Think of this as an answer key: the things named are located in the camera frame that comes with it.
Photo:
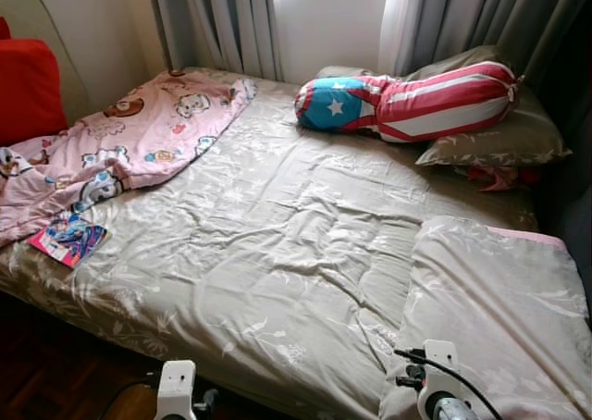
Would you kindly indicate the colourful picture book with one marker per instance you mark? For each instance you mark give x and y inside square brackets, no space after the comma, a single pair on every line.
[67,240]

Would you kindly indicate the pink cartoon print blanket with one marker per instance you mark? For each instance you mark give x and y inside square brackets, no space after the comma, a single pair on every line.
[139,133]

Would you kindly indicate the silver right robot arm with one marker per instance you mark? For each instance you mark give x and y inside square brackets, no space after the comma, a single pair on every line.
[449,411]

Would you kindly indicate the folded beige floral quilt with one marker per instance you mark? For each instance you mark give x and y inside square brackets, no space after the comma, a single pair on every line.
[490,318]

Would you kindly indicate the bed with beige floral cover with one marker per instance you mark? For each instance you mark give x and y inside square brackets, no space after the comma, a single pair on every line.
[277,235]

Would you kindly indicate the red crumpled cloth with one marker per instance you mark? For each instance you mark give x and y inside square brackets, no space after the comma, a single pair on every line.
[499,178]

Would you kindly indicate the beige floral pillow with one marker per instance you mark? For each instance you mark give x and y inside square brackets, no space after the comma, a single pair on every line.
[509,142]

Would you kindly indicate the dark grey upholstered chair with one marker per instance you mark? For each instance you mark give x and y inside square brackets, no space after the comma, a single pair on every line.
[569,161]

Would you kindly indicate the red white blue star bolster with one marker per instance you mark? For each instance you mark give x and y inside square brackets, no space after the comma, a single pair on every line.
[435,101]

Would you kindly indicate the large red pillow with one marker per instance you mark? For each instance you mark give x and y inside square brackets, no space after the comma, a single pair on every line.
[28,92]

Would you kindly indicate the grey curtain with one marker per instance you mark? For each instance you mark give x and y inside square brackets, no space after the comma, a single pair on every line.
[462,13]
[213,22]

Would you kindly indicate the beige padded headboard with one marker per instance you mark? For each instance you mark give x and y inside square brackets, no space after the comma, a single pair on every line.
[46,22]

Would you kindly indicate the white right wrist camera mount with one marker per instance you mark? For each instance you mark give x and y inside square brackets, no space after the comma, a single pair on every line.
[442,369]

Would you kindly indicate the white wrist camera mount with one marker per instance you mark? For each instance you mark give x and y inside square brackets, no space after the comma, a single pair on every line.
[442,369]
[176,388]

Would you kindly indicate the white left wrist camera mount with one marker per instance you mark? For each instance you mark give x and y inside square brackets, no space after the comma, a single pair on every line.
[176,388]

